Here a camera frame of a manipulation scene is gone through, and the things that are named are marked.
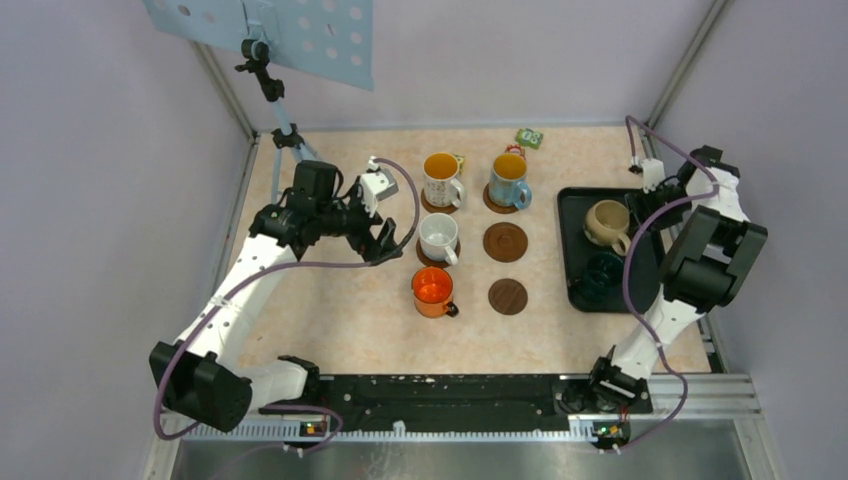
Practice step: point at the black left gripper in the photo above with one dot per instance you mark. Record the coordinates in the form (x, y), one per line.
(374, 250)

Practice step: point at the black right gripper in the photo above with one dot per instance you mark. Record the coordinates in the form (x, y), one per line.
(639, 202)

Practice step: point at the beige ceramic mug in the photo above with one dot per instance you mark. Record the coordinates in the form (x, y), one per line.
(607, 224)

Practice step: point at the dark teal glass cup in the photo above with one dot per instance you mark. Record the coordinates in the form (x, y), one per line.
(602, 275)

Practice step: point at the white ceramic mug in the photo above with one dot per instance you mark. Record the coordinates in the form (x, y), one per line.
(439, 238)

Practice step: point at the patterned white mug yellow inside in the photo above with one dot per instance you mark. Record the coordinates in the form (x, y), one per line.
(442, 184)

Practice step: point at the brown ridged coaster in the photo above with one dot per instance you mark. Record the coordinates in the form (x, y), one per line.
(450, 209)
(430, 263)
(491, 205)
(505, 242)

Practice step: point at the orange glass cup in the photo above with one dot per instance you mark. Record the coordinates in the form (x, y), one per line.
(433, 290)

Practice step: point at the blue mug yellow inside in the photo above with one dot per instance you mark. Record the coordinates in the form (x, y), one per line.
(507, 184)

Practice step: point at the brown ridged coaster front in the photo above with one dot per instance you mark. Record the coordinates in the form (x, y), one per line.
(505, 242)

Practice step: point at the dark walnut wood coaster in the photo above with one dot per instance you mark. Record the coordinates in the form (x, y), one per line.
(508, 296)

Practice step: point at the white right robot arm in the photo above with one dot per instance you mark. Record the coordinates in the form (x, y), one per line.
(705, 267)

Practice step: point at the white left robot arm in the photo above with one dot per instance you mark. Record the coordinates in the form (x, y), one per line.
(311, 226)

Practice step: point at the black serving tray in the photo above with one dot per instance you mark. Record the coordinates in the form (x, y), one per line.
(572, 205)

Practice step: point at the yellow owl toy block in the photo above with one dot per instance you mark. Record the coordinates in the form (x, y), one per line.
(460, 159)

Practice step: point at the green owl toy block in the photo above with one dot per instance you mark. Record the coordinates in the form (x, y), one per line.
(529, 138)

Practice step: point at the red owl toy block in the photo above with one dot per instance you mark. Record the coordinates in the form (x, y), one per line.
(516, 150)

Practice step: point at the light blue perforated board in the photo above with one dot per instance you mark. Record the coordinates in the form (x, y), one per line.
(328, 39)

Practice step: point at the light blue tripod stand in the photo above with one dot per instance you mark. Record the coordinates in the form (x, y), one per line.
(286, 135)

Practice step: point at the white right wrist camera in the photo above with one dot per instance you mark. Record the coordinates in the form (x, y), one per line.
(651, 171)

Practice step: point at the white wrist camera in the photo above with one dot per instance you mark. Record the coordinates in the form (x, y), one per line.
(376, 184)
(651, 171)

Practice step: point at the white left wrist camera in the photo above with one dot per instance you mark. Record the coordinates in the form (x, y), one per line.
(376, 184)

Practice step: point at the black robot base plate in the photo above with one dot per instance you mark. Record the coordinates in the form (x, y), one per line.
(496, 403)

